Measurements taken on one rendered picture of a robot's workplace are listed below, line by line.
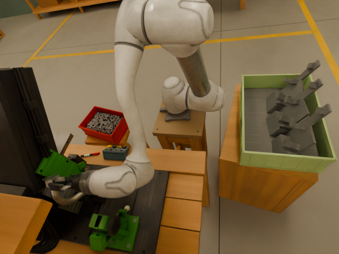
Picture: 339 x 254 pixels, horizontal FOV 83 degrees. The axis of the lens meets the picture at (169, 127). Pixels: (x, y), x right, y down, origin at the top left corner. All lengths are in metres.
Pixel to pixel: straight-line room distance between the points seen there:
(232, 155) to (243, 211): 0.81
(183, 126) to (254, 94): 0.57
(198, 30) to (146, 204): 0.85
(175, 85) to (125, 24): 0.55
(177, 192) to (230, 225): 0.94
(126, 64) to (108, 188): 0.41
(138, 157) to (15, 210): 0.42
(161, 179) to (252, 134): 0.62
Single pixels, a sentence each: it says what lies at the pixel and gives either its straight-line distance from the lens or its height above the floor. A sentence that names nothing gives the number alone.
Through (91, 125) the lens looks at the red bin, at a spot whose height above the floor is 0.88.
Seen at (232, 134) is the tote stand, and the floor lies 0.79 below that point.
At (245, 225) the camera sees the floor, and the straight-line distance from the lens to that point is 1.96.
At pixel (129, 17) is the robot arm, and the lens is 0.70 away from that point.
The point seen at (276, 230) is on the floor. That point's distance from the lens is 2.00.
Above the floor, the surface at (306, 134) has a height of 1.01.
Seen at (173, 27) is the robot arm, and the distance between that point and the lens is 0.63.
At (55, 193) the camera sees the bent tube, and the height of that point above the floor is 1.18.
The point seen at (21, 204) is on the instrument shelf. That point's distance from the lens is 0.56.
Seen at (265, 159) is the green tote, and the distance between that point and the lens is 1.17.
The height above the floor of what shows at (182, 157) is 0.90.
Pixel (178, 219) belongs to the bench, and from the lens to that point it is 1.06.
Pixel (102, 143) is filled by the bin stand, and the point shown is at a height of 0.80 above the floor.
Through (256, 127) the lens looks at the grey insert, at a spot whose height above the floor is 0.85.
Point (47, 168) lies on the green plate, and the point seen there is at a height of 1.24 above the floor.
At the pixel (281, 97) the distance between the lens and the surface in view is 1.38.
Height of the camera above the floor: 1.91
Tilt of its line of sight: 52 degrees down
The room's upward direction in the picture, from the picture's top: 19 degrees counter-clockwise
